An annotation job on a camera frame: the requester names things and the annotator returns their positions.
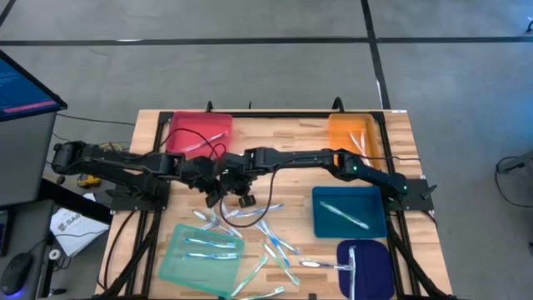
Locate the teal blue plastic bin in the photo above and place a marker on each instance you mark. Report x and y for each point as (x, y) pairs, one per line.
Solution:
(375, 200)

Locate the black computer mouse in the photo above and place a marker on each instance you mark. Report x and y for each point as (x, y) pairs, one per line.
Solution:
(16, 273)

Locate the blue toothbrush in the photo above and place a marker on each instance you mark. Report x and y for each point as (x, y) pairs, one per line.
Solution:
(212, 256)
(287, 246)
(262, 209)
(208, 243)
(275, 246)

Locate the red translucent plastic bin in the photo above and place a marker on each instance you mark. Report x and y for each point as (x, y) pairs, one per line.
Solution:
(187, 121)

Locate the white tape roll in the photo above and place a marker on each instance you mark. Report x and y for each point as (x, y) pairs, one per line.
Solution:
(54, 254)

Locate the black floor object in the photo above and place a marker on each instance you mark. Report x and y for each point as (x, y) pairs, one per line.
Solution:
(530, 27)

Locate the navy blue flat tray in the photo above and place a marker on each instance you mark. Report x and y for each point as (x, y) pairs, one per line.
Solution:
(375, 271)

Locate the orange toothbrush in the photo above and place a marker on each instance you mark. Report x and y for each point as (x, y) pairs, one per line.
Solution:
(363, 141)
(235, 232)
(356, 145)
(225, 210)

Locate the blue screen monitor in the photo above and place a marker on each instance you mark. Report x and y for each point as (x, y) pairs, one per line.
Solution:
(21, 87)

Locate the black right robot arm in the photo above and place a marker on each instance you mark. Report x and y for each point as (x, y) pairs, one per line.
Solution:
(291, 158)

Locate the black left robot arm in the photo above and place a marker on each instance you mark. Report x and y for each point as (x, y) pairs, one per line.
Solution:
(125, 164)

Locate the green translucent plastic bin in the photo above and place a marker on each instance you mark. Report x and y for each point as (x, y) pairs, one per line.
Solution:
(200, 271)

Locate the grey stand foot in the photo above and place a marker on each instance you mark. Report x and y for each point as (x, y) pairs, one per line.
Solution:
(516, 162)

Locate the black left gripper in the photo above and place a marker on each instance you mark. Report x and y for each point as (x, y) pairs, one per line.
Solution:
(200, 173)

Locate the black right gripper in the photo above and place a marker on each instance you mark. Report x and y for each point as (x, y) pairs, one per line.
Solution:
(239, 179)

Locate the black desk crossbar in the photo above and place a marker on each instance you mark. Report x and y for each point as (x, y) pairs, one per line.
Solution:
(75, 204)

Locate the green toothbrush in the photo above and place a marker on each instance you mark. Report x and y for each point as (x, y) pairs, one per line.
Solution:
(345, 216)
(250, 276)
(283, 266)
(266, 293)

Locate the orange translucent plastic bin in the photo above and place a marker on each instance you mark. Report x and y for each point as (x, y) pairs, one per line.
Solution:
(341, 133)

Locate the white printed paper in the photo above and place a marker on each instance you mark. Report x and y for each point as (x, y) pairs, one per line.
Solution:
(79, 233)

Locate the black table clamp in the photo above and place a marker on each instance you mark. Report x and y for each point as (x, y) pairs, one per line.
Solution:
(338, 100)
(209, 107)

